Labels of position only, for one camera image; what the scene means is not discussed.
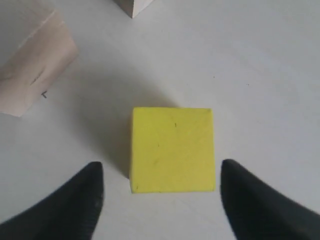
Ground yellow cube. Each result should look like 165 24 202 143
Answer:
129 107 216 194

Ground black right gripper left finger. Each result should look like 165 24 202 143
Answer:
0 161 104 240

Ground large pale wooden cube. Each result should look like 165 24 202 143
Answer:
0 12 78 117

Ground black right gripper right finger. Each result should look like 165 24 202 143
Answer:
221 159 320 240

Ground medium wooden cube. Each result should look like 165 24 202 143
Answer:
116 0 156 19

